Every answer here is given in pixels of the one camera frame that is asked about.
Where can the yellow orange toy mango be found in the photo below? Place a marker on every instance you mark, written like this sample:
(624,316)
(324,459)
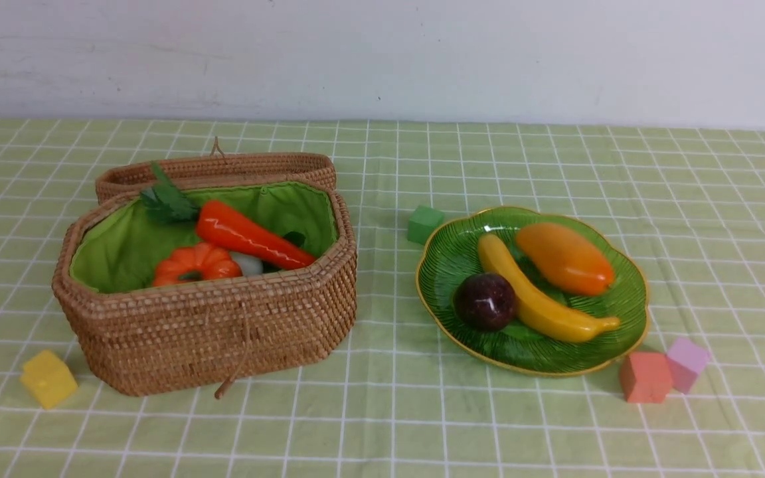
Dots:
(566,259)

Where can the yellow toy banana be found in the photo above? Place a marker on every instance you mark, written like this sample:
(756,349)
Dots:
(534,308)

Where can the dark purple toy mangosteen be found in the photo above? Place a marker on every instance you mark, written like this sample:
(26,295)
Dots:
(485,302)

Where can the white toy radish with leaves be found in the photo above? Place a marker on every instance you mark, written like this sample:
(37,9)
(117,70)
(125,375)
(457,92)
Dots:
(253,266)

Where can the orange toy carrot with leaves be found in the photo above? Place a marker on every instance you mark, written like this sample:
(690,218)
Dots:
(218,223)

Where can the orange toy pumpkin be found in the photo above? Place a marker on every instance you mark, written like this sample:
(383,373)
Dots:
(202,262)

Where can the pink foam cube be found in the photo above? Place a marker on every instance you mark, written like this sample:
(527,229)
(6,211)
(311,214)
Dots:
(686,361)

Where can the salmon foam cube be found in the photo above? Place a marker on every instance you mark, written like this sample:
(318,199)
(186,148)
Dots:
(645,378)

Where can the green glass leaf plate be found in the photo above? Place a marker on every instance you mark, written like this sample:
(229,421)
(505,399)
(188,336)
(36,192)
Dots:
(450,256)

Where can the green foam cube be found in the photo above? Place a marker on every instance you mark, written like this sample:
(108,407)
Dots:
(423,221)

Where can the woven wicker basket lid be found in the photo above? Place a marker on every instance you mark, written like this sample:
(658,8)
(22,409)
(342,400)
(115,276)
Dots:
(267,166)

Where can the woven wicker basket green lining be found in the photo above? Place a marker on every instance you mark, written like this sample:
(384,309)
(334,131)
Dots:
(144,340)

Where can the yellow foam cube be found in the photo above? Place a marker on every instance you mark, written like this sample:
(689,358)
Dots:
(48,379)

